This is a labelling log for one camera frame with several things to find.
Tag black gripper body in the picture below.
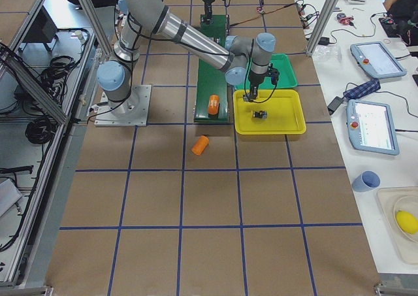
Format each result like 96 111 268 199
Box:
248 63 280 87
204 0 214 18

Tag yellow push button switch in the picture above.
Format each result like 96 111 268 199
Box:
252 110 268 119

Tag orange cylinder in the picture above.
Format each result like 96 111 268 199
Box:
208 94 219 116
191 135 209 156

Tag yellow plastic tray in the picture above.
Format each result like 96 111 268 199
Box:
233 90 306 135

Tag green plastic tray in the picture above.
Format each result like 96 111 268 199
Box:
234 54 298 91

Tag green conveyor belt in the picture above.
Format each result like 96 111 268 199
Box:
193 14 229 123

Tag black power adapter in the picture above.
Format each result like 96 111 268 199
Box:
327 96 344 116

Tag blue plaid pouch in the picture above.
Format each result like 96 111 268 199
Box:
343 78 381 100

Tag far teach pendant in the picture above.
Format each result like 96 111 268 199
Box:
350 41 407 79

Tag teach pendant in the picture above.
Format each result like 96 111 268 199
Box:
350 41 407 79
346 99 400 156

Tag near teach pendant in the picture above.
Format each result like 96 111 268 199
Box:
346 99 400 156

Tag blue plastic cup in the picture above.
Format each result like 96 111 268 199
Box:
352 171 381 192

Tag white bowl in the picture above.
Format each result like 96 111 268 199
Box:
393 195 417 242

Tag yellow lemon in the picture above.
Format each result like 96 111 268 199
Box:
395 210 417 235

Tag red black power cable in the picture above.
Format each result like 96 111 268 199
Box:
228 2 300 27

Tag aluminium frame post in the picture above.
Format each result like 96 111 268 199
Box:
306 0 338 56

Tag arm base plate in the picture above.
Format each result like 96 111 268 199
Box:
94 84 152 127

